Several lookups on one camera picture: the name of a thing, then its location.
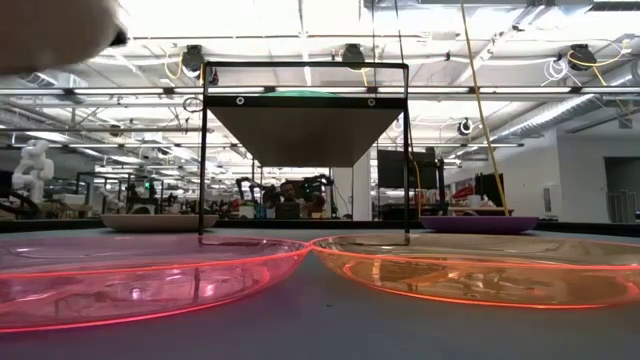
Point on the beige plate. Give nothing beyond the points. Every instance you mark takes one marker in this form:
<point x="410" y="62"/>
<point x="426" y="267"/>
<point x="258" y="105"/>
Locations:
<point x="50" y="30"/>

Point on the salmon pink plate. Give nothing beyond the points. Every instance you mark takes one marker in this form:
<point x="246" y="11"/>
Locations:
<point x="160" y="222"/>

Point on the pink transparent plate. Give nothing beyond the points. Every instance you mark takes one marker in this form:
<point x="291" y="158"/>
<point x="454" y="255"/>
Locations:
<point x="125" y="290"/>

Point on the purple plate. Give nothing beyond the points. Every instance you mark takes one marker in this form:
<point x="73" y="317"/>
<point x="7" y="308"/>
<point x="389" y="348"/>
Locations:
<point x="480" y="225"/>

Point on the orange transparent plate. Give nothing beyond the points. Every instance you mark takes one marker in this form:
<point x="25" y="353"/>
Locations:
<point x="475" y="280"/>

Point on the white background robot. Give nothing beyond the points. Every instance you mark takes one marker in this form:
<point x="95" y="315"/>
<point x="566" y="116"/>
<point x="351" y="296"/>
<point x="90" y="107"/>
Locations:
<point x="32" y="170"/>

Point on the person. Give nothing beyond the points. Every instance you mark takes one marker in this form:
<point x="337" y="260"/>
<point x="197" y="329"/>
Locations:
<point x="289" y="197"/>

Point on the black monitor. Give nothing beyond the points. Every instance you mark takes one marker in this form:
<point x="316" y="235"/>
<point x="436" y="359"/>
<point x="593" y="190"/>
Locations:
<point x="400" y="170"/>

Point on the wooden shelf with black frame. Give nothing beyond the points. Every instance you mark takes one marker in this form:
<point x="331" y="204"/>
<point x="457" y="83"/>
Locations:
<point x="305" y="135"/>

